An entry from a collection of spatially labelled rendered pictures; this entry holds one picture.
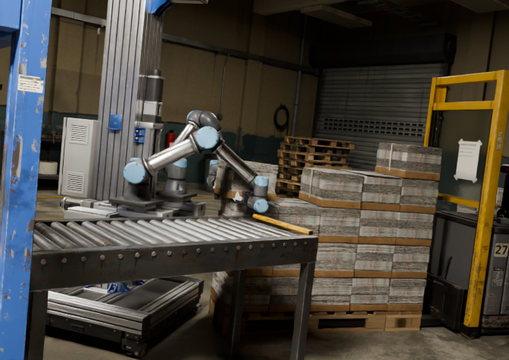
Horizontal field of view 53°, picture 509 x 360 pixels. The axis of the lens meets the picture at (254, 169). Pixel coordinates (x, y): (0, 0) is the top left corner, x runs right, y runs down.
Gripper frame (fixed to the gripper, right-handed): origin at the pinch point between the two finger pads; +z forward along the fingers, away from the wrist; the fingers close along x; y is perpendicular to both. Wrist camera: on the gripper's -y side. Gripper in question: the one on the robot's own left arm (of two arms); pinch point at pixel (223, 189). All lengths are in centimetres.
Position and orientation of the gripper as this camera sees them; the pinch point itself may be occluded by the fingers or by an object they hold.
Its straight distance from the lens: 350.1
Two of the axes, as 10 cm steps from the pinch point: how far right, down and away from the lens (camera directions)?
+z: 3.2, 1.0, -9.4
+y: 1.1, -9.9, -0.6
